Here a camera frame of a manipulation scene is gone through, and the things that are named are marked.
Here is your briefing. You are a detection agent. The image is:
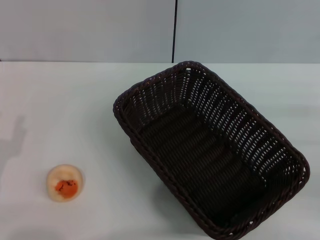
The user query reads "black woven plastic basket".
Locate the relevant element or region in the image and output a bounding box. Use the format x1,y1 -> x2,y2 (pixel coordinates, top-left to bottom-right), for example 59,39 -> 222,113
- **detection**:
112,60 -> 311,238

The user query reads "round bun with orange centre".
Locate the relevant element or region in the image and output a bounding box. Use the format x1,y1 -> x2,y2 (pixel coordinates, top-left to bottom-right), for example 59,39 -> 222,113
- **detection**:
46,163 -> 84,202

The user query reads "black vertical wall strip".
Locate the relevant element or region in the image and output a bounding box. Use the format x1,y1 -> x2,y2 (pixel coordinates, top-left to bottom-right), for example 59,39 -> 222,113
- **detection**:
171,0 -> 179,64

